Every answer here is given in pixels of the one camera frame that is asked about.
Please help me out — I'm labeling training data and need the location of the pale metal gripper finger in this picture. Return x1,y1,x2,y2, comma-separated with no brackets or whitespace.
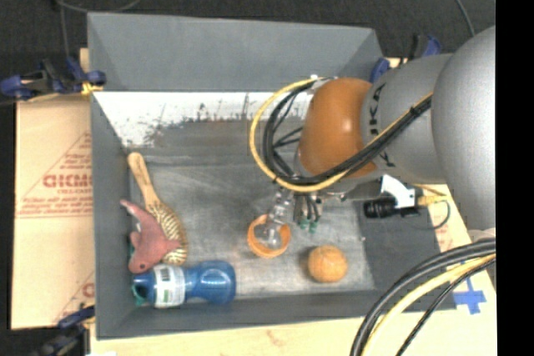
261,199,282,248
278,193,295,228

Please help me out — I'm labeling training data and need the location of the orange fruit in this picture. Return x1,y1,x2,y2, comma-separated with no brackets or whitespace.
307,244,349,284

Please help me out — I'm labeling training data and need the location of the grey metal bin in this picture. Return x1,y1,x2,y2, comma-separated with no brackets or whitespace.
86,12,456,339

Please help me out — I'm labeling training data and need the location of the blue plastic bottle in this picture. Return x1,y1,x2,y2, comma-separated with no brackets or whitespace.
132,260,238,309

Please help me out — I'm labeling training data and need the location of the wooden hairbrush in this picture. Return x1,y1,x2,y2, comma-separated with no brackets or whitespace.
127,152,189,267

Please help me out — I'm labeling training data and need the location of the pink toy animal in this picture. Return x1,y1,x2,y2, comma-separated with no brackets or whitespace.
119,198,181,275

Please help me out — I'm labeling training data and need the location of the brown cardboard board red print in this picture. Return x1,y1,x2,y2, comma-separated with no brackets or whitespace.
10,98,96,330

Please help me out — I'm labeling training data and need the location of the black cylinder on white bracket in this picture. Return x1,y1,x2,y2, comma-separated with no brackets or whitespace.
363,174,422,220

